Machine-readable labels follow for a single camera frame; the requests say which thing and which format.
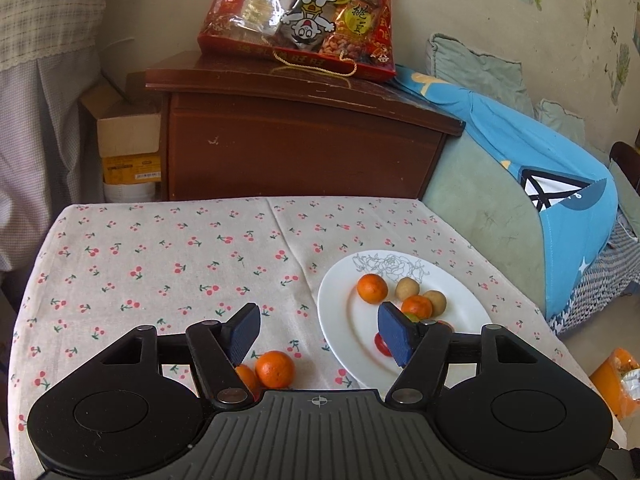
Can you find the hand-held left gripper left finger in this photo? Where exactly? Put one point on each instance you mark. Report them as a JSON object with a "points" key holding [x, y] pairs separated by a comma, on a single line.
{"points": [[245, 332]]}

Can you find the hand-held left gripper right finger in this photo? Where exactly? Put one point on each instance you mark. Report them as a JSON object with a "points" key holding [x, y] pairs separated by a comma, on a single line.
{"points": [[397, 334]]}

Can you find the red cherry tomato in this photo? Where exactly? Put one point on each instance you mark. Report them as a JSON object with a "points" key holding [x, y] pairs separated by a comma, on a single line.
{"points": [[382, 345]]}

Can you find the orange mandarin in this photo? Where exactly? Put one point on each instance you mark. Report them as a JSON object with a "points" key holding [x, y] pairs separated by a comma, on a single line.
{"points": [[246, 379], [372, 288], [417, 306], [275, 369]]}

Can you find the brown kiwi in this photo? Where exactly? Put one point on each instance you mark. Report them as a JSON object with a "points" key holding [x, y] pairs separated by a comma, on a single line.
{"points": [[434, 301], [407, 287]]}

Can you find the white floral-print plate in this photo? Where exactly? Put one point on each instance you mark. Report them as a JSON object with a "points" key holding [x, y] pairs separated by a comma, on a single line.
{"points": [[350, 305]]}

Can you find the cherry-print tablecloth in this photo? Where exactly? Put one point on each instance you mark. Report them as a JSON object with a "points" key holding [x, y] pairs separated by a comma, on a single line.
{"points": [[150, 270]]}

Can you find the green sofa cushion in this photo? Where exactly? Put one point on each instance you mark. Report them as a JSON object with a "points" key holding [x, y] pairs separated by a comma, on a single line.
{"points": [[480, 220]]}

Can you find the white bucket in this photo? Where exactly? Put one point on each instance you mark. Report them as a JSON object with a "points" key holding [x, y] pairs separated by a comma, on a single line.
{"points": [[127, 191]]}

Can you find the houndstooth cloth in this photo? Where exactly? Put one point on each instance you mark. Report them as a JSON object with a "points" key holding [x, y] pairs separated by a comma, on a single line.
{"points": [[595, 285]]}

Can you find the brown wooden cabinet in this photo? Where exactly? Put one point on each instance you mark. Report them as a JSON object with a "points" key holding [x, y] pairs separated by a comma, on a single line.
{"points": [[300, 135]]}

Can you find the blue printed blanket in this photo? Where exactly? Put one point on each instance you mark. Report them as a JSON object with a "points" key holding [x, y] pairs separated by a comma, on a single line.
{"points": [[550, 175]]}

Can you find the orange plastic bag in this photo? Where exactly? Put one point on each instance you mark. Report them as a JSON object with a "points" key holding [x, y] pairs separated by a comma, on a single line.
{"points": [[615, 380]]}

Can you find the cardboard box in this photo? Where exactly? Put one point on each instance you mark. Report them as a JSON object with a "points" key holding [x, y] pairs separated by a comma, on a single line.
{"points": [[127, 135]]}

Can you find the green pillow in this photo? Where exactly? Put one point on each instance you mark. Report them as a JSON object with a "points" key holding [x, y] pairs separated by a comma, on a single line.
{"points": [[560, 120], [475, 70]]}

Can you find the checked pale cloth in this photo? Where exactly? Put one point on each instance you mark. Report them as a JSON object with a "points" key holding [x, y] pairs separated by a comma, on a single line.
{"points": [[40, 85]]}

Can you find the red snack bag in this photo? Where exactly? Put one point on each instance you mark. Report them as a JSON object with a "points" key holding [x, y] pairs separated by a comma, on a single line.
{"points": [[300, 10]]}

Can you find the dark wooden bed frame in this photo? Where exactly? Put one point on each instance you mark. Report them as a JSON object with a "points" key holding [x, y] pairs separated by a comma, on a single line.
{"points": [[627, 160]]}

